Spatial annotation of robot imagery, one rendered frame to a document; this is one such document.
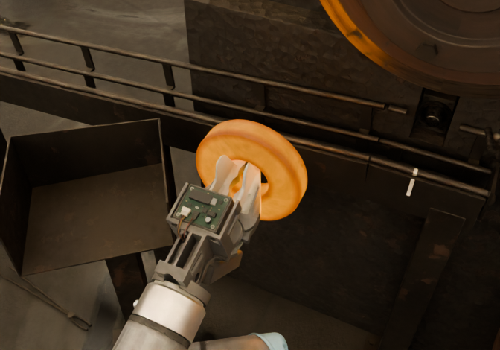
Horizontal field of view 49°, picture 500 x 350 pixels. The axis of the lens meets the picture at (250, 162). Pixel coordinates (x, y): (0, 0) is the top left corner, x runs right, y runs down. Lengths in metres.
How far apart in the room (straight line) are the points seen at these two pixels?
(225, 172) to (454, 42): 0.32
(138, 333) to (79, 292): 1.06
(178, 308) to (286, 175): 0.22
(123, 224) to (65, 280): 0.73
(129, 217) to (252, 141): 0.39
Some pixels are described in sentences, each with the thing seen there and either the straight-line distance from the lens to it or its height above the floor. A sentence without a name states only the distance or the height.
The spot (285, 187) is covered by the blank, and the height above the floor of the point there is 0.84.
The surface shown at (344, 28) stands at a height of 0.95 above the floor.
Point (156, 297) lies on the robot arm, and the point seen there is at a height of 0.84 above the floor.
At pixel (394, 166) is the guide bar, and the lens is 0.94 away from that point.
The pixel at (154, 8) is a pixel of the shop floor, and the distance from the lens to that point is 2.81.
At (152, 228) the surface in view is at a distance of 0.98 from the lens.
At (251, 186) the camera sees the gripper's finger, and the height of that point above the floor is 0.85.
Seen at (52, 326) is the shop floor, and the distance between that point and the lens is 1.64.
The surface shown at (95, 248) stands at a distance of 0.98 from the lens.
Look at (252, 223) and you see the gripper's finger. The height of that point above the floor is 0.83.
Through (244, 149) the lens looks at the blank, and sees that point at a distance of 0.70.
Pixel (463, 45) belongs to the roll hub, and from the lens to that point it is 0.69.
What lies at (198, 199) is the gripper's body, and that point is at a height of 0.89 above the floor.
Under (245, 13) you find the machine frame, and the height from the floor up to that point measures 0.87.
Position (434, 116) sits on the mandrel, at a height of 0.75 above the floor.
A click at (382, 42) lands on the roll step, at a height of 0.95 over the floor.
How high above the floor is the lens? 1.37
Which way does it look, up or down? 45 degrees down
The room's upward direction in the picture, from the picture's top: straight up
